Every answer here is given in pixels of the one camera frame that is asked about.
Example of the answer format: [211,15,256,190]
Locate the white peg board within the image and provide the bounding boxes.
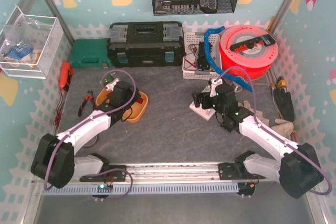
[189,102,215,121]

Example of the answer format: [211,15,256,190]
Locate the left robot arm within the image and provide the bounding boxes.
[30,81,140,190]

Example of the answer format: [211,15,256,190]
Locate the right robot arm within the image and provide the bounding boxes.
[190,79,324,199]

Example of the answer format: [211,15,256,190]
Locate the green pipe fitting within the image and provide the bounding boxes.
[100,73,114,86]

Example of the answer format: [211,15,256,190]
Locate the yellow plastic tray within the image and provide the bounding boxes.
[96,89,148,123]

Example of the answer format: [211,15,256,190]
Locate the black plate assembly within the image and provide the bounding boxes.
[196,42,211,71]

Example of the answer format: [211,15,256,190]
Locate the red filament spool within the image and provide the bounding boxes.
[219,25,279,80]

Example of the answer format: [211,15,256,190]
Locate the green tool case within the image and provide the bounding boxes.
[69,38,113,68]

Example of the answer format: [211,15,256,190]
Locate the black toolbox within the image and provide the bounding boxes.
[107,21,185,68]

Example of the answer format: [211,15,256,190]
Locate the orange multimeter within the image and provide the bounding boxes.
[59,61,74,92]

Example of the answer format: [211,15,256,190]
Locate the black rubber glove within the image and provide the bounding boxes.
[273,88,295,122]

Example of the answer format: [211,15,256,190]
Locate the white perforated basket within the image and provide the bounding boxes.
[182,32,219,80]

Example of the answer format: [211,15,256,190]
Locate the beige work glove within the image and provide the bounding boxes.
[238,100,294,140]

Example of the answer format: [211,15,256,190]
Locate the black power strip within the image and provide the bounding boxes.
[230,34,276,53]

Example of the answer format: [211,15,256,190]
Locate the clear acrylic box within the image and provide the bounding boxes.
[1,6,64,79]

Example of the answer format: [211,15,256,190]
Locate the blue corrugated hose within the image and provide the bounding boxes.
[203,26,255,92]

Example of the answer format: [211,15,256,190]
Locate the orange handled pliers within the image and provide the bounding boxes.
[77,90,96,117]

